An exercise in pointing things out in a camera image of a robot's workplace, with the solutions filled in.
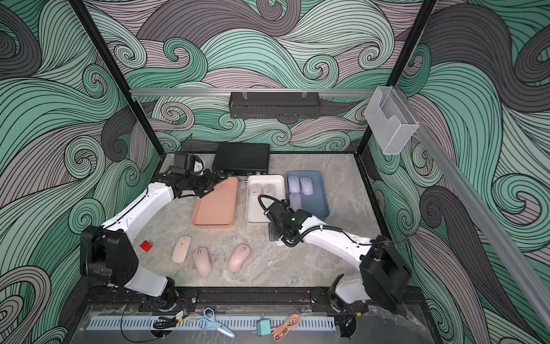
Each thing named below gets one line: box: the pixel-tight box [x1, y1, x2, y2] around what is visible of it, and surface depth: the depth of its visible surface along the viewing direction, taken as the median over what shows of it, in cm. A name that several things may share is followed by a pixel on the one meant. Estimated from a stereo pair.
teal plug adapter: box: [256, 318, 272, 337], surface depth 67 cm
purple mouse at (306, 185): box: [299, 176, 314, 196], surface depth 106 cm
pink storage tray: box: [191, 177, 239, 228], surface depth 97 cm
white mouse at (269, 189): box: [262, 183, 276, 198], surface depth 103 cm
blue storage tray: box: [286, 170, 330, 218], surface depth 105 cm
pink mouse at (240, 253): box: [227, 243, 252, 274], surface depth 83 cm
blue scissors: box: [198, 307, 237, 339], surface depth 71 cm
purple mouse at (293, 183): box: [287, 174, 301, 194], surface depth 106 cm
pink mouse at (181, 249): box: [171, 235, 192, 264], surface depth 86 cm
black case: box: [212, 142, 271, 175], surface depth 117 cm
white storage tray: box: [245, 174, 286, 223], surface depth 106 cm
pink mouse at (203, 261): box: [192, 246, 213, 276], surface depth 83 cm
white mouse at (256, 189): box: [250, 183, 262, 196], surface depth 103 cm
